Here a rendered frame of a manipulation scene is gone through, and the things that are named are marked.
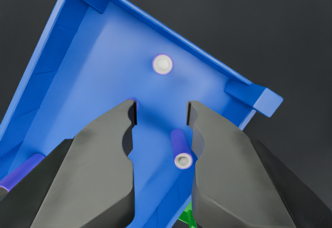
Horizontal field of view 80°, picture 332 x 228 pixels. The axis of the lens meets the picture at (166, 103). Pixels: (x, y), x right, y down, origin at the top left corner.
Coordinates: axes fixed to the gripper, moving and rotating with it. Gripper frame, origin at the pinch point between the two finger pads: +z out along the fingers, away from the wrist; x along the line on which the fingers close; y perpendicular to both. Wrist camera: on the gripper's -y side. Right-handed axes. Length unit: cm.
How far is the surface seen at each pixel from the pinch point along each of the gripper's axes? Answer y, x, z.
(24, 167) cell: 11.0, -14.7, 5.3
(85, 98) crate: 5.1, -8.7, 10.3
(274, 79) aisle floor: 17, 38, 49
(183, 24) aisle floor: 2, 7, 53
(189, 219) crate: 64, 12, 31
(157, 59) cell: -1.2, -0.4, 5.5
